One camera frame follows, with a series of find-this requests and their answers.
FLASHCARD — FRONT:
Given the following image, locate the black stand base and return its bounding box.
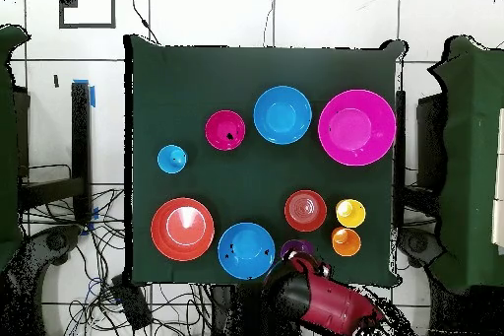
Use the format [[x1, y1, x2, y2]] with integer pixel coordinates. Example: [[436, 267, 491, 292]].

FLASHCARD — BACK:
[[397, 227, 446, 270], [7, 224, 84, 336]]

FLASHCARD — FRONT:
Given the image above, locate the grey square floor frame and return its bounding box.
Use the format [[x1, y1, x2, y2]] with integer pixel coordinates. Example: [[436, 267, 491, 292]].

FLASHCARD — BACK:
[[58, 0, 117, 30]]

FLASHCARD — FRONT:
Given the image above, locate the black power brick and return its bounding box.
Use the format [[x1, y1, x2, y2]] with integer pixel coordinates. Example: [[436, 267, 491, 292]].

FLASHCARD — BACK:
[[111, 276, 153, 331]]

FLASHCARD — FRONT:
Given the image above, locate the black side frame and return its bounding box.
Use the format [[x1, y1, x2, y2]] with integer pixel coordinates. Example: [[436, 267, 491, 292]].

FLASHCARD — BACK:
[[415, 93, 448, 195]]

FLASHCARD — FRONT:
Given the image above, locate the orange plastic cup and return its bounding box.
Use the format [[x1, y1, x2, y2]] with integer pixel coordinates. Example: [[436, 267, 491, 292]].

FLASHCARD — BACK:
[[331, 227, 362, 257]]

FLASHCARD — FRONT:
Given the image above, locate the dark green tablecloth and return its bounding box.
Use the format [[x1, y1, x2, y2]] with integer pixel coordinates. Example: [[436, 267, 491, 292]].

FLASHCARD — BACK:
[[123, 34, 407, 288]]

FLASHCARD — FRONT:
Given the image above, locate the large orange-red plastic bowl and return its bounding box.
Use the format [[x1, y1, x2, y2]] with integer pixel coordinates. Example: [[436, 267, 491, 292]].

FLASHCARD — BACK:
[[150, 196, 216, 262]]

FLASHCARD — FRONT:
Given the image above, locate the light blue plastic cup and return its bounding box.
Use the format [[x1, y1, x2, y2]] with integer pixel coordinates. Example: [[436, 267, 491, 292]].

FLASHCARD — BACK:
[[157, 144, 189, 175]]

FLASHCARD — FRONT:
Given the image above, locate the blue plastic bowl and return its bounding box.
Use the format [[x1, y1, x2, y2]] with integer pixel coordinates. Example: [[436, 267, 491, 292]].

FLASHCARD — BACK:
[[217, 222, 277, 281], [252, 85, 313, 146]]

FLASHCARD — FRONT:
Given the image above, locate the small crimson plastic bowl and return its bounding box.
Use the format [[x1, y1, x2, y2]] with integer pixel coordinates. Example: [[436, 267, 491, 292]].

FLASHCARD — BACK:
[[204, 109, 247, 152]]

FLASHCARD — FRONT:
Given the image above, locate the yellow plastic cup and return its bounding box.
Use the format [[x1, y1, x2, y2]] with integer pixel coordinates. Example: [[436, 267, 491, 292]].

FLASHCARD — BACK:
[[335, 198, 367, 230]]

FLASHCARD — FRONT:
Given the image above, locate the large pink plastic bowl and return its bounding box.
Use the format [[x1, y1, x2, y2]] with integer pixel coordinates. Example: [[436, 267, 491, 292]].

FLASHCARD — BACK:
[[317, 89, 398, 167]]

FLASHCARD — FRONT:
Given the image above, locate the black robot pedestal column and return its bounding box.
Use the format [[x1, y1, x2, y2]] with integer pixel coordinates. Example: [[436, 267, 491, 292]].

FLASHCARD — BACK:
[[210, 283, 277, 336]]

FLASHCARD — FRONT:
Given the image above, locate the purple plastic cup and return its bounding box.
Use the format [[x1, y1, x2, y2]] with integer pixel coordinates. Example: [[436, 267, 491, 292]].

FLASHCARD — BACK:
[[280, 238, 315, 260]]

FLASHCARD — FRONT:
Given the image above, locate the white panel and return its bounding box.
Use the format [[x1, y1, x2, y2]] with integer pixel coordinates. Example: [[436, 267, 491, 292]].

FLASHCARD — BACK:
[[490, 107, 504, 255]]

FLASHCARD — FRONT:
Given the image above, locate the small orange-red plastic bowl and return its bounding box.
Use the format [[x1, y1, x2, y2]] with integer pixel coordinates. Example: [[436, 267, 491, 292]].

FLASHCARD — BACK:
[[283, 189, 329, 234]]

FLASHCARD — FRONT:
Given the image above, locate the dark green side cloth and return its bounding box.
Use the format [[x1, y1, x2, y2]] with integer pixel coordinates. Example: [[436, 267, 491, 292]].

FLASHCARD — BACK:
[[427, 34, 504, 296], [0, 24, 32, 270]]

